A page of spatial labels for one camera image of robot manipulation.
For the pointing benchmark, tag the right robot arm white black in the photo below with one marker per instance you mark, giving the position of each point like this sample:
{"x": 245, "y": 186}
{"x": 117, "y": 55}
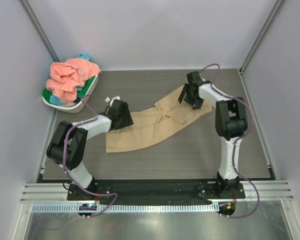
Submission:
{"x": 231, "y": 123}

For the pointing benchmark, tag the aluminium corner post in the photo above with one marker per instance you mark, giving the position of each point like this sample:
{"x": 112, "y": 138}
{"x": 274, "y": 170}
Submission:
{"x": 39, "y": 29}
{"x": 273, "y": 14}

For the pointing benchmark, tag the green t shirt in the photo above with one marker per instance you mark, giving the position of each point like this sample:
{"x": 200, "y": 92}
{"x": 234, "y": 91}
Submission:
{"x": 81, "y": 91}

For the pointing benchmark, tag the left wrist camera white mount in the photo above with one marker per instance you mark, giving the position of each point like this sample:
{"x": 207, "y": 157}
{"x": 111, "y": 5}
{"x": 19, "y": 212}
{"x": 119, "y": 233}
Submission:
{"x": 110, "y": 101}

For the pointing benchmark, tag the white laundry basket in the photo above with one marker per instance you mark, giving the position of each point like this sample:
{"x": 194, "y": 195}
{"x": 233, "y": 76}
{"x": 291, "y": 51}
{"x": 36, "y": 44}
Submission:
{"x": 73, "y": 107}

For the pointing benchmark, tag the right aluminium corner post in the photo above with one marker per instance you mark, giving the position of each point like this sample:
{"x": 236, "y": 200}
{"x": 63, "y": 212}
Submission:
{"x": 273, "y": 14}

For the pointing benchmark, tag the beige t shirt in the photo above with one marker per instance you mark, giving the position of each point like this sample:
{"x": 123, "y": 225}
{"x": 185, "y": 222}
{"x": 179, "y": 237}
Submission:
{"x": 154, "y": 125}

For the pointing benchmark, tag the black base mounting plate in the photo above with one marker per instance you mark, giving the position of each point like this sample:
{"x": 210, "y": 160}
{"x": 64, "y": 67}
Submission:
{"x": 167, "y": 192}

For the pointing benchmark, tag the pink t shirt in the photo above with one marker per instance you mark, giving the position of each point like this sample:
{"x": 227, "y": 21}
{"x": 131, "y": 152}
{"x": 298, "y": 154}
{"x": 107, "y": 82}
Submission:
{"x": 66, "y": 77}

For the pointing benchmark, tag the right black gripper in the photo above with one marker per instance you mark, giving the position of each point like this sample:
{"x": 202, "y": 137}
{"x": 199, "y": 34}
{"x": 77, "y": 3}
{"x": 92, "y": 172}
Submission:
{"x": 196, "y": 104}

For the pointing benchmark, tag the left aluminium corner post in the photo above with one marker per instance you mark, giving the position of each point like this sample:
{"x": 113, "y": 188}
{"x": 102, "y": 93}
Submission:
{"x": 39, "y": 29}

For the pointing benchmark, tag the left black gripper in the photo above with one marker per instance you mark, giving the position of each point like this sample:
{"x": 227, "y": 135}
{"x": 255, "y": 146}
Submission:
{"x": 128, "y": 121}

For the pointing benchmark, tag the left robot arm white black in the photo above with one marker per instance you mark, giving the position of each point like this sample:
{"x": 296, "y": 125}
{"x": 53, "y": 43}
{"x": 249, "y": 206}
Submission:
{"x": 68, "y": 143}

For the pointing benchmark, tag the white slotted cable duct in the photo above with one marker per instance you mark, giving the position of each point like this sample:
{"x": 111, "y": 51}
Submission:
{"x": 92, "y": 208}

